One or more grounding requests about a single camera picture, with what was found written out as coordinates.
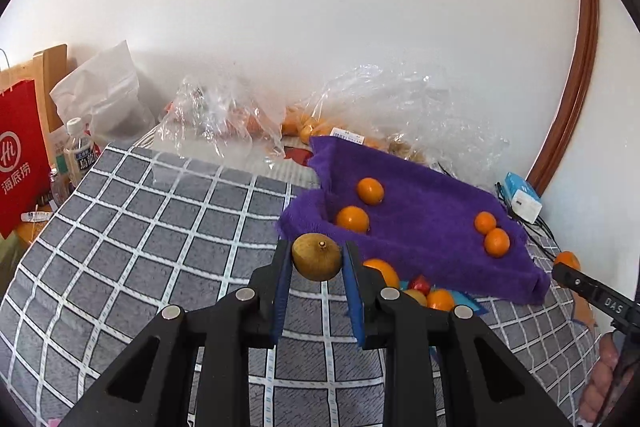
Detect small orange kumquat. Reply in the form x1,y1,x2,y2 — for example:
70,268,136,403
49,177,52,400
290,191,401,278
356,178,385,206
362,259,400,289
334,206,370,234
474,211,497,236

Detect orange mandarin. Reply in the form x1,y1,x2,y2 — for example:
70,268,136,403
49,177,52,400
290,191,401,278
553,251,582,271
484,228,511,258

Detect small red fruit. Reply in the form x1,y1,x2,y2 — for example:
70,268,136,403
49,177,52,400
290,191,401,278
408,274,432,297

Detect green-brown small fruit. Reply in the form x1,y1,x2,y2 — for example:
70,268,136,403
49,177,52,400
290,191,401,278
404,288,428,308
292,233,343,282

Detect large round orange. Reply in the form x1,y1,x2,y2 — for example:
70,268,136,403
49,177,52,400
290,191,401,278
426,288,456,312

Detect person's right hand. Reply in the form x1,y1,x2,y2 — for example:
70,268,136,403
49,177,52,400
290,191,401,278
578,331,624,424

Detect purple towel tray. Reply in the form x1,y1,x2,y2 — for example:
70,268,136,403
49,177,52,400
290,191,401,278
278,136,550,306

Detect blue white tissue pack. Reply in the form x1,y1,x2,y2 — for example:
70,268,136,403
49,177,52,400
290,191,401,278
501,172,542,225

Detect grey checked tablecloth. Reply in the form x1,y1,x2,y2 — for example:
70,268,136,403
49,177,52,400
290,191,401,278
0,145,601,427

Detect fruit print box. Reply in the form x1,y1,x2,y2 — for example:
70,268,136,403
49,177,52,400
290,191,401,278
268,146,319,187

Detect large clear plastic bag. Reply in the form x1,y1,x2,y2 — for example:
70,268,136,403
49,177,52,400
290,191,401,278
281,64,508,188

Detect plastic water bottle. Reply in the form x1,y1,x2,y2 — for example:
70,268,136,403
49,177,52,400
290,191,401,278
63,117,100,188

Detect red paper bag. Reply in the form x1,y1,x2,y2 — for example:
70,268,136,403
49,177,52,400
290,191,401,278
0,79,50,239

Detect clear bag with oranges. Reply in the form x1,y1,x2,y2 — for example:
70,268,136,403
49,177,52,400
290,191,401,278
155,75,284,164

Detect white plastic bag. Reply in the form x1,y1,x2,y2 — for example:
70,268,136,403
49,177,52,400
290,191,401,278
50,41,156,144

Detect black cables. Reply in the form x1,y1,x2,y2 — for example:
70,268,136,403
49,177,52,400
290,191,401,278
437,160,564,263

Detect brown wooden door frame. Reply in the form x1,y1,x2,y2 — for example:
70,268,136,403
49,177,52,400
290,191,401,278
527,0,600,195

